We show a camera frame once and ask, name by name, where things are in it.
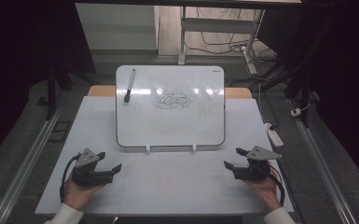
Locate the white whiteboard stand clip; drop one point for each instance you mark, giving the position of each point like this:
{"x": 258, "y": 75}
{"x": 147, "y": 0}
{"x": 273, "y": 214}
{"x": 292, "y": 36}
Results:
{"x": 194, "y": 148}
{"x": 148, "y": 149}

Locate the aluminium rail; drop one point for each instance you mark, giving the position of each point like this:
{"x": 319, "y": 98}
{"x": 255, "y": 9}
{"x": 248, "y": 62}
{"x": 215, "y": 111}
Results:
{"x": 28, "y": 155}
{"x": 323, "y": 161}

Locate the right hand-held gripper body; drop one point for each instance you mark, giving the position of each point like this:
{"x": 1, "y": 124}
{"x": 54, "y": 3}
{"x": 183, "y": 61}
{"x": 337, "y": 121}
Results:
{"x": 255, "y": 169}

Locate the black and grey marker pen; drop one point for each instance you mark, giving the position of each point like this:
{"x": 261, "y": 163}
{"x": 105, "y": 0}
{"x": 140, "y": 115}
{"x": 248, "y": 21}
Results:
{"x": 130, "y": 85}

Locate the black metal stand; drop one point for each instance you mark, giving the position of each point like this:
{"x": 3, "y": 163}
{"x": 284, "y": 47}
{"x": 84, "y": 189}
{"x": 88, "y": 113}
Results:
{"x": 301, "y": 90}
{"x": 52, "y": 93}

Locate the white power strip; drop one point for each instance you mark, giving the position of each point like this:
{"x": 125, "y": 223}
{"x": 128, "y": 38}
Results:
{"x": 274, "y": 135}

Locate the white cabinet panel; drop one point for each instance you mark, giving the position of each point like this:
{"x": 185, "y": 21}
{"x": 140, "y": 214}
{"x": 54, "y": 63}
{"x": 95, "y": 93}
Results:
{"x": 115, "y": 28}

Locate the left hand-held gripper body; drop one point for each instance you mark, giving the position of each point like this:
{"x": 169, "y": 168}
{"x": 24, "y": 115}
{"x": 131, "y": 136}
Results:
{"x": 87, "y": 174}

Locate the person's right hand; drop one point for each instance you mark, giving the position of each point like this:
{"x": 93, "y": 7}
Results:
{"x": 265, "y": 191}

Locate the white desk frame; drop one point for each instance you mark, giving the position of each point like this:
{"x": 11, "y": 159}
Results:
{"x": 217, "y": 25}

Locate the white whiteboard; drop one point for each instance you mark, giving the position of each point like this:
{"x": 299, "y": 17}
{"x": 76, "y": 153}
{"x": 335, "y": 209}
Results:
{"x": 174, "y": 124}

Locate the person's left hand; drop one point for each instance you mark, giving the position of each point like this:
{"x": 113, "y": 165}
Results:
{"x": 80, "y": 194}

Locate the white table mat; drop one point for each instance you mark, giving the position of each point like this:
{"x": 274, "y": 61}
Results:
{"x": 90, "y": 140}

